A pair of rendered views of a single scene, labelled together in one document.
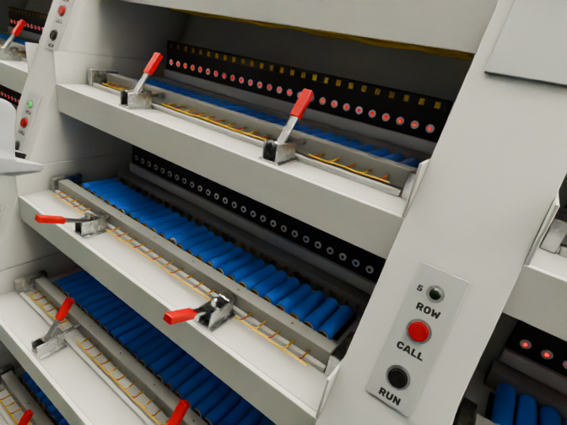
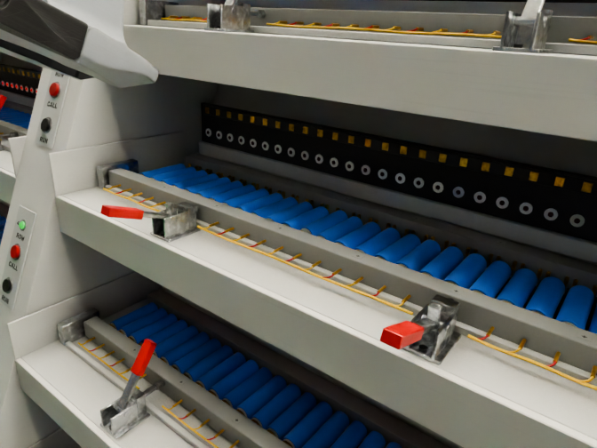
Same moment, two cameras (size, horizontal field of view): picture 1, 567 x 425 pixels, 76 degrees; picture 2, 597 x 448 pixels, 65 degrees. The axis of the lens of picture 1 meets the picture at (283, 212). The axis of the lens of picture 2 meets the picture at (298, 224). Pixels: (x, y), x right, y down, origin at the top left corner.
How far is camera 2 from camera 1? 18 cm
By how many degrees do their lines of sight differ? 5
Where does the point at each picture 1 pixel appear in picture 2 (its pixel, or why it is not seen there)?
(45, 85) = not seen: hidden behind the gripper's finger
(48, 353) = (126, 428)
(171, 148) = (308, 74)
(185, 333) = (383, 372)
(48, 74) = not seen: hidden behind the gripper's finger
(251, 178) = (482, 85)
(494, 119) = not seen: outside the picture
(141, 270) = (274, 278)
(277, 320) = (553, 333)
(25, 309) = (78, 364)
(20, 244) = (61, 271)
